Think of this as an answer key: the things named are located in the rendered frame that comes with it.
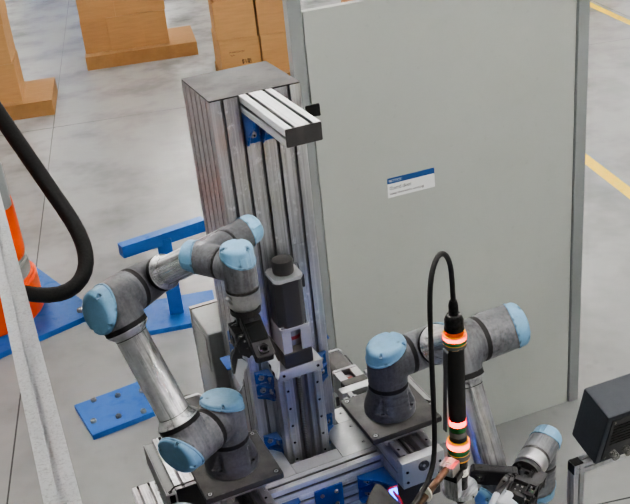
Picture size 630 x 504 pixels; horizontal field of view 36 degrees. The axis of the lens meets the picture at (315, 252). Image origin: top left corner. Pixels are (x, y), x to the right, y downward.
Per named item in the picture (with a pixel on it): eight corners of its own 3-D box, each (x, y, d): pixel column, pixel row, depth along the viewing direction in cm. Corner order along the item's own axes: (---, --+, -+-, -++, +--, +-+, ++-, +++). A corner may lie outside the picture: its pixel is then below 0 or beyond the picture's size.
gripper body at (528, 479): (531, 497, 223) (549, 466, 232) (496, 483, 227) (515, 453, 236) (527, 521, 227) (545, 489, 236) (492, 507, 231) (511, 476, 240)
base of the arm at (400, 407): (355, 402, 292) (353, 375, 287) (400, 387, 297) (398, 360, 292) (378, 429, 279) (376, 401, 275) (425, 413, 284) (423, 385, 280)
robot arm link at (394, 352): (359, 377, 286) (356, 338, 280) (399, 362, 291) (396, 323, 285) (380, 397, 276) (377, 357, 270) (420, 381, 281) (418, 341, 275)
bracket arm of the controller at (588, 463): (574, 475, 256) (574, 466, 255) (567, 469, 259) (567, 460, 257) (649, 448, 263) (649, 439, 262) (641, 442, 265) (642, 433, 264)
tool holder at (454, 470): (464, 513, 187) (462, 472, 183) (431, 501, 191) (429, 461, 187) (484, 485, 194) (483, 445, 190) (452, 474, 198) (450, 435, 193)
